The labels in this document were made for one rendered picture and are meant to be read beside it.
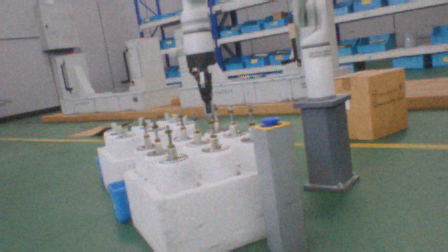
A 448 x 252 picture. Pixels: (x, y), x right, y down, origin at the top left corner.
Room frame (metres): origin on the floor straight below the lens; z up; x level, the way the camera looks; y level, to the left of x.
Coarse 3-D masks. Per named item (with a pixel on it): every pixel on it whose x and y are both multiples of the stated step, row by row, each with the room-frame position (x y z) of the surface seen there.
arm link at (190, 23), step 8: (184, 0) 1.10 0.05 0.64; (192, 0) 1.09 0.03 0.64; (200, 0) 1.08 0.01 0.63; (184, 8) 1.09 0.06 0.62; (192, 8) 1.05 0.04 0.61; (200, 8) 1.05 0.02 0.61; (184, 16) 1.04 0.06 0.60; (192, 16) 1.03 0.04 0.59; (200, 16) 1.04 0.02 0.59; (184, 24) 1.05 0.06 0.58; (192, 24) 1.04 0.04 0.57; (200, 24) 1.04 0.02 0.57; (208, 24) 1.06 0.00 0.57; (184, 32) 1.05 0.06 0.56
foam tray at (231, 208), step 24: (240, 168) 1.09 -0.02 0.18; (144, 192) 1.03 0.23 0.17; (192, 192) 0.95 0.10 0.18; (216, 192) 0.98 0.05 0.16; (240, 192) 1.01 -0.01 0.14; (144, 216) 1.09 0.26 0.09; (168, 216) 0.93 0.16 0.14; (192, 216) 0.95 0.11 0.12; (216, 216) 0.97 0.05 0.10; (240, 216) 1.00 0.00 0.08; (168, 240) 0.92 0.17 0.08; (192, 240) 0.95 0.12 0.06; (216, 240) 0.97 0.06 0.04; (240, 240) 1.00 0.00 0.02
